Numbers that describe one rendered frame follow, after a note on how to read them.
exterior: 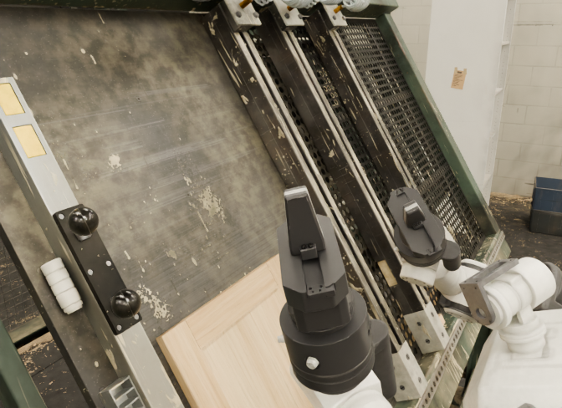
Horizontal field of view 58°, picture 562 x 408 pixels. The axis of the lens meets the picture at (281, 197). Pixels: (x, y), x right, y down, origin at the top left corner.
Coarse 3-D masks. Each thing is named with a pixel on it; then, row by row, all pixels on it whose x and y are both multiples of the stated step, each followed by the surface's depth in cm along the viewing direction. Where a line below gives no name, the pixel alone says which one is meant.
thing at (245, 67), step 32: (224, 0) 120; (256, 0) 119; (224, 32) 124; (224, 64) 127; (256, 64) 127; (256, 96) 125; (288, 128) 127; (288, 160) 125; (320, 192) 125; (352, 256) 125; (384, 320) 125; (416, 384) 125
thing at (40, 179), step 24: (0, 120) 74; (24, 120) 76; (0, 144) 76; (24, 168) 74; (48, 168) 76; (24, 192) 76; (48, 192) 75; (72, 192) 78; (48, 216) 74; (48, 240) 76; (72, 264) 75; (96, 312) 75; (120, 336) 75; (144, 336) 78; (120, 360) 75; (144, 360) 76; (144, 384) 75; (168, 384) 78
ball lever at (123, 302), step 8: (128, 288) 67; (120, 296) 65; (128, 296) 65; (136, 296) 66; (112, 304) 65; (120, 304) 64; (128, 304) 64; (136, 304) 65; (120, 312) 64; (128, 312) 65; (136, 312) 66
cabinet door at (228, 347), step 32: (256, 288) 103; (192, 320) 88; (224, 320) 94; (256, 320) 100; (192, 352) 86; (224, 352) 91; (256, 352) 97; (192, 384) 84; (224, 384) 89; (256, 384) 94; (288, 384) 100
